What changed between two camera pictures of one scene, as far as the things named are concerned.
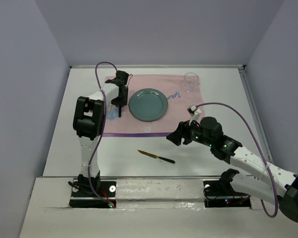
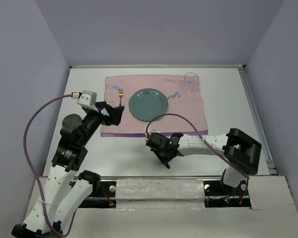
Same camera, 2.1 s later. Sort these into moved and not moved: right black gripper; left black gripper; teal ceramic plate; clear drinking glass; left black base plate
Moved: right black gripper; left black gripper
Not moved: teal ceramic plate; clear drinking glass; left black base plate
